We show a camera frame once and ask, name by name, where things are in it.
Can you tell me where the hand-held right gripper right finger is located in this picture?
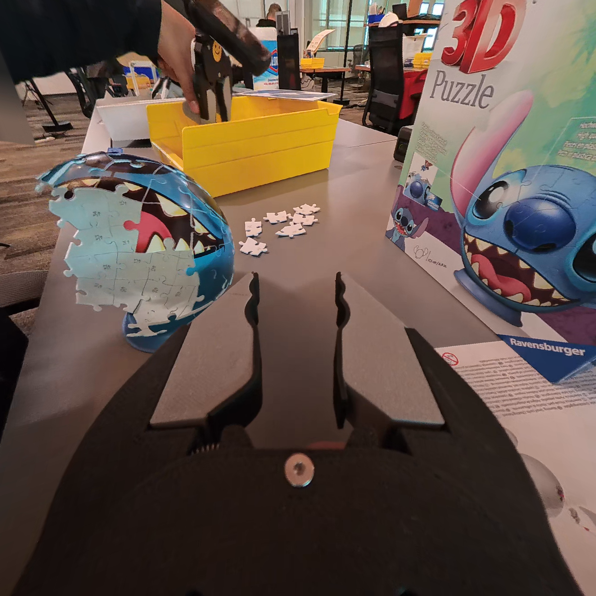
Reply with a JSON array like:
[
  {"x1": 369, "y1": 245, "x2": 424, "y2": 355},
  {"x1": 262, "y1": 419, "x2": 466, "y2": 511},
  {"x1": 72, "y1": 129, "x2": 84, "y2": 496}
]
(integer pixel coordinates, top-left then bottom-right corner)
[{"x1": 333, "y1": 271, "x2": 446, "y2": 430}]

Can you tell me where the black floor lamp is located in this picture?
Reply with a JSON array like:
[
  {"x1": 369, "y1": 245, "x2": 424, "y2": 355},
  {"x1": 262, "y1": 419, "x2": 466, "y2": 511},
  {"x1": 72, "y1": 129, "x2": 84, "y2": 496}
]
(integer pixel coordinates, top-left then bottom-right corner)
[{"x1": 332, "y1": 0, "x2": 357, "y2": 105}]

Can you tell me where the white plastic bin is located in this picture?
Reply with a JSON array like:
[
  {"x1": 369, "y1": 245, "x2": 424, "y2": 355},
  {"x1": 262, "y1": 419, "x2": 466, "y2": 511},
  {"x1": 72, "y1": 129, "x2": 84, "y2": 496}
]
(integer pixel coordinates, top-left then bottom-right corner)
[{"x1": 95, "y1": 97, "x2": 187, "y2": 142}]

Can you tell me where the yellow plastic bin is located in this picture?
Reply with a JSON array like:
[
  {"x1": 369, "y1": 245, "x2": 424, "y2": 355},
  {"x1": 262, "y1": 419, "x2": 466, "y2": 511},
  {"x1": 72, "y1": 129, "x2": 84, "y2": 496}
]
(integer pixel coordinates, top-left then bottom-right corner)
[{"x1": 147, "y1": 91, "x2": 344, "y2": 198}]

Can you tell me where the colourful puzzle box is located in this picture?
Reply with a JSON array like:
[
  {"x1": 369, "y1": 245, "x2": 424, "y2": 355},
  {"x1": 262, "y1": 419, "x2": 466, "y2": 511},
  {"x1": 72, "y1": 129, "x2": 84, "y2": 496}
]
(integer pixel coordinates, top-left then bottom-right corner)
[{"x1": 386, "y1": 0, "x2": 596, "y2": 383}]

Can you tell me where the blue white printed sheet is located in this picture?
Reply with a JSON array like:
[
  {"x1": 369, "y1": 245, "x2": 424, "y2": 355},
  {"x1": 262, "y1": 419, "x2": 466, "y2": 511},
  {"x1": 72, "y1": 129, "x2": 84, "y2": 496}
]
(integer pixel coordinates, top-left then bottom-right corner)
[{"x1": 235, "y1": 88, "x2": 338, "y2": 102}]

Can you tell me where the pile of white puzzle pieces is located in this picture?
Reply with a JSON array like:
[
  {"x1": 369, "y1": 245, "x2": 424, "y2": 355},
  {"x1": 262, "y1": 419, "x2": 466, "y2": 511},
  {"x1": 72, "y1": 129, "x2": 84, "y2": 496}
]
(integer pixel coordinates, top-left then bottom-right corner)
[{"x1": 238, "y1": 203, "x2": 322, "y2": 258}]

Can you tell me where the person's left hand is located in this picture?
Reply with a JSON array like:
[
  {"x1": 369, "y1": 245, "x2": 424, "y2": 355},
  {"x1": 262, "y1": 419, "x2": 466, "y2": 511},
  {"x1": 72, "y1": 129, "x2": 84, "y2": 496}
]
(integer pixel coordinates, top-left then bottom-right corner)
[{"x1": 156, "y1": 0, "x2": 202, "y2": 115}]

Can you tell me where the black office chair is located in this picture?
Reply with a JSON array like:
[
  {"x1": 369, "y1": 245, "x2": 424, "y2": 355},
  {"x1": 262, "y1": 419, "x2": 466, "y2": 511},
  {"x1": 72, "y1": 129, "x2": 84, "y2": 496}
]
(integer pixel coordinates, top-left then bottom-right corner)
[{"x1": 362, "y1": 21, "x2": 436, "y2": 136}]

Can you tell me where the blue puzzle ball stand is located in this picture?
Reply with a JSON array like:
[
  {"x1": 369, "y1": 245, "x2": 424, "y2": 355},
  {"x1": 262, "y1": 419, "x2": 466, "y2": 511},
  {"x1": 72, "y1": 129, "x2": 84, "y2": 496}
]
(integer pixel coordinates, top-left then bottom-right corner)
[{"x1": 122, "y1": 298, "x2": 205, "y2": 353}]

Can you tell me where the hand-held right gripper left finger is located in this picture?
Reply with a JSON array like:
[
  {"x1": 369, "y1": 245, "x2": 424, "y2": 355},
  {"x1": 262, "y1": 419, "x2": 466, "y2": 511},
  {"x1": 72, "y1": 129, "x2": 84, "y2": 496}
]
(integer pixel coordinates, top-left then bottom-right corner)
[{"x1": 149, "y1": 271, "x2": 263, "y2": 431}]

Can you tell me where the white blue wipes canister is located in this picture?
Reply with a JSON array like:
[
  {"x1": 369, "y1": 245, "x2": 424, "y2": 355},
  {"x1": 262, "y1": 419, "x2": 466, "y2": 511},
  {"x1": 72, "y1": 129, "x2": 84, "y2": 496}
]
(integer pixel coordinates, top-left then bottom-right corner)
[{"x1": 254, "y1": 35, "x2": 282, "y2": 91}]

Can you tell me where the black power station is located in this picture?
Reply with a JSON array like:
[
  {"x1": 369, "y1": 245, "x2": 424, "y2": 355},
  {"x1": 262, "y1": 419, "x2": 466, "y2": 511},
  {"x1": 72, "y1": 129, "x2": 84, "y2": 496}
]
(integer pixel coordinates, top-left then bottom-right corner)
[{"x1": 393, "y1": 125, "x2": 415, "y2": 163}]

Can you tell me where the white instruction sheet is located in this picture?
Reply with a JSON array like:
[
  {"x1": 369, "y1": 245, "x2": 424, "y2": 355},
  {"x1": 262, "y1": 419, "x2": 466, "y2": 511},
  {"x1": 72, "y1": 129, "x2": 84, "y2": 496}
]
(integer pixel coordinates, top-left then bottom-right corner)
[{"x1": 435, "y1": 340, "x2": 596, "y2": 587}]

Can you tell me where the blue puzzle ball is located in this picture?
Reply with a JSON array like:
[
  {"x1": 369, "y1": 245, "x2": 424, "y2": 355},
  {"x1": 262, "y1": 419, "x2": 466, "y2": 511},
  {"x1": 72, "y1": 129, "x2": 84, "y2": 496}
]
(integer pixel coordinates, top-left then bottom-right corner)
[{"x1": 35, "y1": 148, "x2": 235, "y2": 338}]

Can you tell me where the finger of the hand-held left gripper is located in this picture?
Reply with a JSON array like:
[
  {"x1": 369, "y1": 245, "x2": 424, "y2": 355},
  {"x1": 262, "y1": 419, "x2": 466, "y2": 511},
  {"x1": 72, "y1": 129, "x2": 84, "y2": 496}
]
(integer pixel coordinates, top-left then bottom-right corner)
[
  {"x1": 213, "y1": 76, "x2": 234, "y2": 125},
  {"x1": 181, "y1": 86, "x2": 216, "y2": 125}
]

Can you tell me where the person's left forearm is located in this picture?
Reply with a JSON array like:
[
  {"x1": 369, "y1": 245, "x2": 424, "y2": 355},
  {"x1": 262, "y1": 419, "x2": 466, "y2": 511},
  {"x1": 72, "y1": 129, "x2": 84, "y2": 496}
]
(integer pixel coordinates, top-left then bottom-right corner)
[{"x1": 0, "y1": 0, "x2": 164, "y2": 84}]

